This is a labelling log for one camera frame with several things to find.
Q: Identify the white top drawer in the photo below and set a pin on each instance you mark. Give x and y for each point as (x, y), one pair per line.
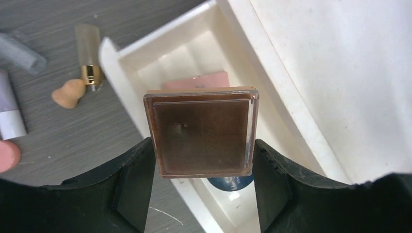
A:
(194, 51)

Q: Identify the brown square compact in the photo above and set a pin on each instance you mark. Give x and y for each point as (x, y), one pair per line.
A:
(205, 132)

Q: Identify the white purple tube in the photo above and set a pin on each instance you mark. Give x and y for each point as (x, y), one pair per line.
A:
(11, 121)

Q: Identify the clear vial black cap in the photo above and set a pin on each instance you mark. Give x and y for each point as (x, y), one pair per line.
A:
(20, 55)

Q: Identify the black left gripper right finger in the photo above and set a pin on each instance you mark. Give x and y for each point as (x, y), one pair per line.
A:
(294, 199)

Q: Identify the white drawer cabinet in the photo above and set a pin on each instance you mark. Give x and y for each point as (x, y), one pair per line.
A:
(339, 73)

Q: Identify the pink square pad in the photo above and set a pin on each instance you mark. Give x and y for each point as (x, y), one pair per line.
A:
(213, 80)

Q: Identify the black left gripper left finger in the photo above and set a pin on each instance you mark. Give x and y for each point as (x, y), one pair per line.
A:
(111, 198)

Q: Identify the dark blue round jar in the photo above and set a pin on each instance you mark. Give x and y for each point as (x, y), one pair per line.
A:
(231, 184)

